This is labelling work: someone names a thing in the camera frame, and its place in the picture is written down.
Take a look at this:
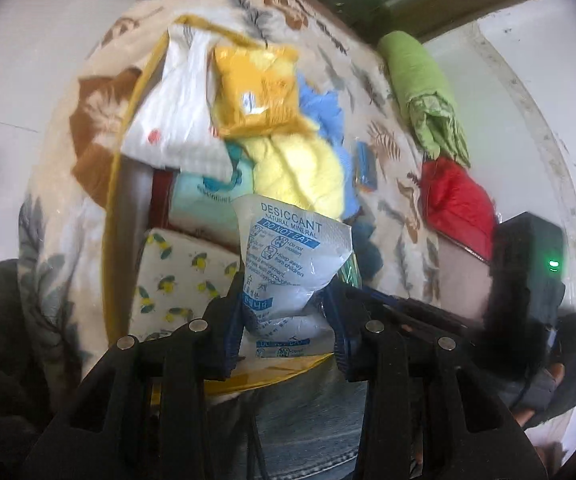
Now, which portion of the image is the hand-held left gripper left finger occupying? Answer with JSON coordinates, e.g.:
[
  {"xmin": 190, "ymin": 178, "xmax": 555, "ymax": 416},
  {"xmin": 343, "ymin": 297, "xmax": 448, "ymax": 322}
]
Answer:
[{"xmin": 32, "ymin": 270, "xmax": 247, "ymax": 480}]

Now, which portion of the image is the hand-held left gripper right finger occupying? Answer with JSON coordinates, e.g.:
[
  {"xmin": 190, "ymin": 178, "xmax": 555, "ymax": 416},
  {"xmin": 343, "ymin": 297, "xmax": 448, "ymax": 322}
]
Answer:
[{"xmin": 323, "ymin": 277, "xmax": 549, "ymax": 480}]

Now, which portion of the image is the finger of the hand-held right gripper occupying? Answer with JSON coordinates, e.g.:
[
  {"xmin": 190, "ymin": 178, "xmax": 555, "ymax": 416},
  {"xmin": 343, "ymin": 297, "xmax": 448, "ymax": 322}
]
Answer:
[{"xmin": 358, "ymin": 287, "xmax": 490, "ymax": 345}]

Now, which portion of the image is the white desiccant packet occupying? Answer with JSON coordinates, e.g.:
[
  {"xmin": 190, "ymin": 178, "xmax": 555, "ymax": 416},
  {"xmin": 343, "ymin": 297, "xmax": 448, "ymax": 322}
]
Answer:
[
  {"xmin": 231, "ymin": 194, "xmax": 353, "ymax": 333},
  {"xmin": 240, "ymin": 312, "xmax": 337, "ymax": 361}
]

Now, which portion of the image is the teal wet wipes packet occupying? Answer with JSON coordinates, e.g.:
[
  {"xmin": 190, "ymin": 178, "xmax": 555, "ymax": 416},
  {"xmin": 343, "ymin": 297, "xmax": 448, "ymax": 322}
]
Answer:
[{"xmin": 168, "ymin": 142, "xmax": 259, "ymax": 242}]

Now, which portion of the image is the yellow-trimmed fabric storage box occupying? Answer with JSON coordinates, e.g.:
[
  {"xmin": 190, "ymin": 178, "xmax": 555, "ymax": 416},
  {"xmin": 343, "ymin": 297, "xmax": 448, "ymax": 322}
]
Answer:
[{"xmin": 102, "ymin": 12, "xmax": 339, "ymax": 397}]

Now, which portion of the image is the person's right forearm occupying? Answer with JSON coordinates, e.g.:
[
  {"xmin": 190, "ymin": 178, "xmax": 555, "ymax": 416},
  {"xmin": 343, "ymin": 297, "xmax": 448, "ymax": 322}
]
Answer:
[{"xmin": 498, "ymin": 360, "xmax": 569, "ymax": 428}]

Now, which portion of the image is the lemon print tissue pack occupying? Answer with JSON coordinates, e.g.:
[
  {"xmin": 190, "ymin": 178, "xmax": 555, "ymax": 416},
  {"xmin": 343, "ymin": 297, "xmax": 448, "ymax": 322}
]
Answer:
[{"xmin": 128, "ymin": 228, "xmax": 241, "ymax": 342}]

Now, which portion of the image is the person's jeans leg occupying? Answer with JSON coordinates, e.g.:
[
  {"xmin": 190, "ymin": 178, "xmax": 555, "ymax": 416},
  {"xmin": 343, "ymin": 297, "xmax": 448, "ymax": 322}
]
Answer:
[{"xmin": 207, "ymin": 355, "xmax": 375, "ymax": 480}]

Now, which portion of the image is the red jacket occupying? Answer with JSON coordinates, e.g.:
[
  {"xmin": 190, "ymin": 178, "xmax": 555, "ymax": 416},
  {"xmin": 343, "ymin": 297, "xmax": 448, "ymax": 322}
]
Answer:
[{"xmin": 419, "ymin": 156, "xmax": 499, "ymax": 262}]

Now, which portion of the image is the dark teal cloth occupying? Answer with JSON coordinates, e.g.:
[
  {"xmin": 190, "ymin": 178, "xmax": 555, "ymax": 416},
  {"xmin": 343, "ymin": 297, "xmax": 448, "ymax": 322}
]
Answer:
[{"xmin": 352, "ymin": 209, "xmax": 385, "ymax": 282}]

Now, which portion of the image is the red item in box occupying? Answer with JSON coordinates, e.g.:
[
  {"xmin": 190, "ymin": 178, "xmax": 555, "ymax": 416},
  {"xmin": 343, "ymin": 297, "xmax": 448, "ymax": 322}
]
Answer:
[{"xmin": 148, "ymin": 169, "xmax": 177, "ymax": 232}]

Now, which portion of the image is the small blue packet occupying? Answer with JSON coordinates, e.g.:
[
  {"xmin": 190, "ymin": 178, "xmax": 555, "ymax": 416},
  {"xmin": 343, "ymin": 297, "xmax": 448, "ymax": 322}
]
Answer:
[{"xmin": 355, "ymin": 141, "xmax": 379, "ymax": 190}]

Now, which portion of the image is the yellow towel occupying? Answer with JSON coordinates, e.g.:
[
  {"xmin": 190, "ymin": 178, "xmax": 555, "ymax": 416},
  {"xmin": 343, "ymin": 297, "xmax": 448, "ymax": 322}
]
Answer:
[{"xmin": 240, "ymin": 132, "xmax": 347, "ymax": 222}]

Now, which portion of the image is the white plastic bag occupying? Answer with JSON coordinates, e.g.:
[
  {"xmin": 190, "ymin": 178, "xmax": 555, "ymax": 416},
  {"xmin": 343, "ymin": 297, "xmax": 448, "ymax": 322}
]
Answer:
[{"xmin": 120, "ymin": 22, "xmax": 235, "ymax": 182}]

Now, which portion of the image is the folded green blanket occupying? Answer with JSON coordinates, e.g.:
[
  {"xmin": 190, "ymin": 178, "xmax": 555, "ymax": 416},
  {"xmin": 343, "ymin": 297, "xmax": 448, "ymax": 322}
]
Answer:
[{"xmin": 377, "ymin": 30, "xmax": 472, "ymax": 169}]

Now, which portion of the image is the light blue cloth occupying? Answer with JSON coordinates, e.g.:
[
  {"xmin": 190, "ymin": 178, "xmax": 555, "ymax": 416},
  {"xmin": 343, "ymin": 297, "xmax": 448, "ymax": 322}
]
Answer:
[{"xmin": 297, "ymin": 72, "xmax": 369, "ymax": 226}]

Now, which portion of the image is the dark grey cloth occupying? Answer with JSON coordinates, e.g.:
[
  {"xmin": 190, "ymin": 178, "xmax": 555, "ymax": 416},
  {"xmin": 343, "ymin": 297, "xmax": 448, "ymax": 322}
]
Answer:
[{"xmin": 0, "ymin": 259, "xmax": 51, "ymax": 438}]

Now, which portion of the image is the yellow plastic packet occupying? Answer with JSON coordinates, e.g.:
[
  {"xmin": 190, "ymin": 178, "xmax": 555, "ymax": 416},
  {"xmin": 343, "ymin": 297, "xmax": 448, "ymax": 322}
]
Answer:
[{"xmin": 211, "ymin": 44, "xmax": 309, "ymax": 140}]

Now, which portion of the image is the leaf printed blanket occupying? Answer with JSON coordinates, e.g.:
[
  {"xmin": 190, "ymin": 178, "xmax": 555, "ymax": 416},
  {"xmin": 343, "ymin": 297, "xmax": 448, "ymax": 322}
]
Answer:
[{"xmin": 18, "ymin": 0, "xmax": 445, "ymax": 397}]

